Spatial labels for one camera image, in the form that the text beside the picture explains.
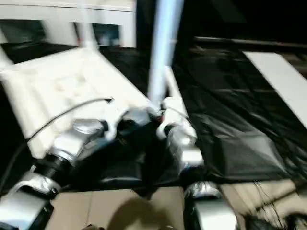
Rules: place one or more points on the white plastic table top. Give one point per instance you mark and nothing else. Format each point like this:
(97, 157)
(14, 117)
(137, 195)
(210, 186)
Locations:
(72, 83)

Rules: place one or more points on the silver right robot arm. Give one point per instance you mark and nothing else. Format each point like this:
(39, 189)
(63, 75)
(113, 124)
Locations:
(189, 148)

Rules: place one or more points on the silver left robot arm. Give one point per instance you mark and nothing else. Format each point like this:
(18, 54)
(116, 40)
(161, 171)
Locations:
(72, 141)

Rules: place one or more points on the black work mat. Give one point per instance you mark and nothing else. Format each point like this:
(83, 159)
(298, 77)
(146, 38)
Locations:
(227, 119)

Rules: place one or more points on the white side board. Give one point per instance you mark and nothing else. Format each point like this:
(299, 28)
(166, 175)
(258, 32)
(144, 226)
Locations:
(280, 76)

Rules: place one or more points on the white glass-door cabinet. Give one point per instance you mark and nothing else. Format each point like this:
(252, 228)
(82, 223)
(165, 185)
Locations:
(60, 16)

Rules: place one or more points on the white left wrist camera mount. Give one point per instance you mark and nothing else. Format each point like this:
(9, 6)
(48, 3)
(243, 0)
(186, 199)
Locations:
(115, 119)

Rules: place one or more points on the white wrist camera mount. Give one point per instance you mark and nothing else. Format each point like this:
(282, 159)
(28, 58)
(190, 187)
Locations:
(175, 107)
(115, 119)

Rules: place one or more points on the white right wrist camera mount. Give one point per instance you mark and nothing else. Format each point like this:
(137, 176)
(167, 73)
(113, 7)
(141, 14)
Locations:
(175, 107)

